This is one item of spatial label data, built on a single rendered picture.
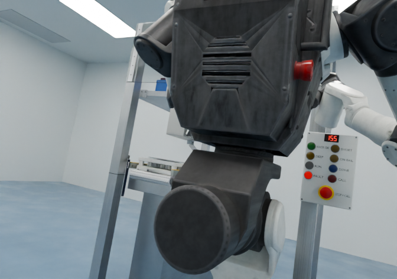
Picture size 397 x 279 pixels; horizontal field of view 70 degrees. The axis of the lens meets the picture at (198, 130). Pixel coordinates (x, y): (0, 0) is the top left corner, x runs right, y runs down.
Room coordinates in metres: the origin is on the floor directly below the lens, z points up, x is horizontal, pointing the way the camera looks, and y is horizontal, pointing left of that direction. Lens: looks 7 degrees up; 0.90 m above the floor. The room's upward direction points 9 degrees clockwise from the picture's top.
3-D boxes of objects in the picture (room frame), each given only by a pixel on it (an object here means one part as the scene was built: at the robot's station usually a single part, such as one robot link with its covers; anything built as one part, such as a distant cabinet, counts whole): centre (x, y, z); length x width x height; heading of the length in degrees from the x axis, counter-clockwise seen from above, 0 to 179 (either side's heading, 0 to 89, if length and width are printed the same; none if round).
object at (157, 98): (1.80, 0.10, 1.23); 0.62 x 0.38 x 0.04; 154
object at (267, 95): (0.54, -0.08, 1.11); 0.34 x 0.30 x 0.36; 64
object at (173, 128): (1.56, 0.07, 1.12); 0.22 x 0.11 x 0.20; 154
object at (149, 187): (2.13, -0.08, 0.76); 1.30 x 0.29 x 0.10; 154
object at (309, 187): (1.06, -0.50, 0.95); 0.17 x 0.06 x 0.26; 64
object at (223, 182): (0.51, -0.07, 0.84); 0.28 x 0.13 x 0.18; 154
